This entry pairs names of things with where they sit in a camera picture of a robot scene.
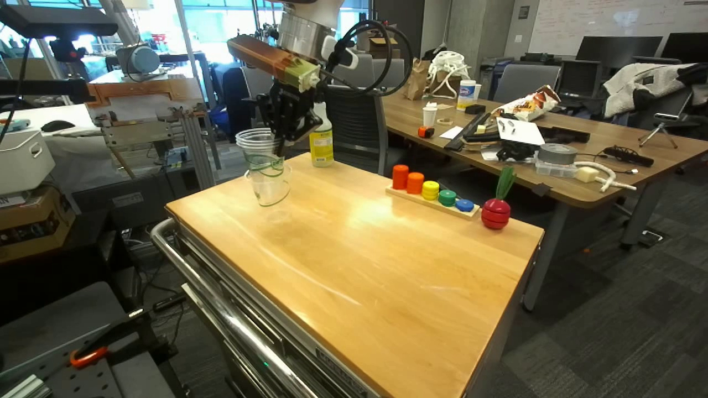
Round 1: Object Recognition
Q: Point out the wide black monitor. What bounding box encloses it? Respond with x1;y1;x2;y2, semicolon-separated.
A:
572;33;666;67

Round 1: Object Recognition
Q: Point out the orange clamp handle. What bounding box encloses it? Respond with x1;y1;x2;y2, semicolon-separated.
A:
67;342;111;372

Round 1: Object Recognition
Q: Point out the office chair with jacket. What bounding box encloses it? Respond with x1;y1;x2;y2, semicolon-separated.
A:
632;62;708;150

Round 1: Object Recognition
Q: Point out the white blue container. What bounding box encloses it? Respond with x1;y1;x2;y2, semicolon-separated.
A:
455;74;483;114

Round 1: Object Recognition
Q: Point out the white paper sheet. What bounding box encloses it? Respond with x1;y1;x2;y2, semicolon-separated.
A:
493;114;547;148

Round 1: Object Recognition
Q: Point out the orange green wrist camera bar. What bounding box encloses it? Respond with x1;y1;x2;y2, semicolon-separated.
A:
225;33;326;94

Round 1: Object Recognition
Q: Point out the red toy radish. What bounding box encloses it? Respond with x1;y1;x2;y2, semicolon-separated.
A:
479;165;518;231

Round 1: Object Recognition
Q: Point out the small black monitor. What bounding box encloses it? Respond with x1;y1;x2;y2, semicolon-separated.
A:
552;58;607;104

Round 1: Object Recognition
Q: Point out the white cord heap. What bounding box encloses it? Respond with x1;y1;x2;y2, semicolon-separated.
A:
424;49;475;100

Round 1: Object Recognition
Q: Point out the brown office desk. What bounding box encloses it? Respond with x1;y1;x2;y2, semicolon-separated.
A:
382;90;708;311

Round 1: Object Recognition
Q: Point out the small desk tripod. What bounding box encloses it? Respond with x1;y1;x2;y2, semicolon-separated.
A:
638;107;693;150

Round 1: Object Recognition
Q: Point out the white toy cylinder tray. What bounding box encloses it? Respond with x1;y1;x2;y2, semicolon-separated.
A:
384;184;483;221

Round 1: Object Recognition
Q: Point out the black overhead shelf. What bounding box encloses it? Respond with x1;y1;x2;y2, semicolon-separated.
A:
0;2;119;39

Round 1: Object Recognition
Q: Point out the black computer mouse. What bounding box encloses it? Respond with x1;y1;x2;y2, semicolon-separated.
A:
39;116;76;134

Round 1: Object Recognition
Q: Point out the grey round container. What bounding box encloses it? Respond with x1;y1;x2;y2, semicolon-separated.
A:
532;141;581;178

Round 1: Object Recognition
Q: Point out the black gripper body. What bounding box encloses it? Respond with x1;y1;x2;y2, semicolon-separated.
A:
257;82;323;141

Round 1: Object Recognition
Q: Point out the dark mesh office chair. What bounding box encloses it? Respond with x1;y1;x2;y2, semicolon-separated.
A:
326;82;392;176

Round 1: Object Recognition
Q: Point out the black clamp lever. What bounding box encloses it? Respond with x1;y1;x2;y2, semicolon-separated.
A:
72;308;178;364

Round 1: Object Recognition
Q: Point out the grey round device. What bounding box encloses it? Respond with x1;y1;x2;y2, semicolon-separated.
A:
115;42;164;80

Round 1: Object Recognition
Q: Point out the chip bag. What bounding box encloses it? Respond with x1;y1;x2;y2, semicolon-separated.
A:
497;82;562;122

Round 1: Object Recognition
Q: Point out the perforated metal platform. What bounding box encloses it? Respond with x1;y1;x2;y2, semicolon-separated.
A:
0;278;178;398

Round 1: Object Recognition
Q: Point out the small white bottle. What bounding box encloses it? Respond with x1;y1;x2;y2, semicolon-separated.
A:
421;100;442;130

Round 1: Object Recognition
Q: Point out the wooden workbench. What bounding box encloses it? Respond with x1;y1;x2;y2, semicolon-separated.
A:
86;69;218;190

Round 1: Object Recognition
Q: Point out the white cable bundle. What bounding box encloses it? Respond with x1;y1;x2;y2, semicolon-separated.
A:
572;159;639;195

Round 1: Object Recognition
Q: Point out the grey chair backrest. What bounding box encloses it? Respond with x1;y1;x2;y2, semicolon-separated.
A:
492;62;563;105

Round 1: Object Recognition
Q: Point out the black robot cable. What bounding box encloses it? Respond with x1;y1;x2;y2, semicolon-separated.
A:
320;18;416;98

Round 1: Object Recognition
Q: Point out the metal cart handle bar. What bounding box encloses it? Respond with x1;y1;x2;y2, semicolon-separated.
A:
149;216;320;398

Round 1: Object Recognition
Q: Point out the brown paper bag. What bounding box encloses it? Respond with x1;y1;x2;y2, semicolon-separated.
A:
402;58;436;104

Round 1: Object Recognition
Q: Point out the long black bar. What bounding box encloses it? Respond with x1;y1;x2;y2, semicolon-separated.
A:
442;107;493;152

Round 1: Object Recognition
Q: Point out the cardboard box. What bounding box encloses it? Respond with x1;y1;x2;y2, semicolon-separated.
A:
0;184;81;264

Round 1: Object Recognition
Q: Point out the white yellow spray bottle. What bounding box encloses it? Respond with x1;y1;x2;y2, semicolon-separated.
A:
307;100;336;168

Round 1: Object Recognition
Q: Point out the white jacket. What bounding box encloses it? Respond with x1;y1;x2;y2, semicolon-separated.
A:
602;59;699;119

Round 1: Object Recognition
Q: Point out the flat black desk device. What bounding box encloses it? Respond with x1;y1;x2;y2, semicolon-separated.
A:
602;144;657;168

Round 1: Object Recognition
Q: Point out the red toy cylinder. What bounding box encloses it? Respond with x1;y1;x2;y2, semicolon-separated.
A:
390;161;412;192

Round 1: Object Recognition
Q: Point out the white plastic bin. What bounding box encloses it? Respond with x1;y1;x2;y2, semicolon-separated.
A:
0;129;57;198

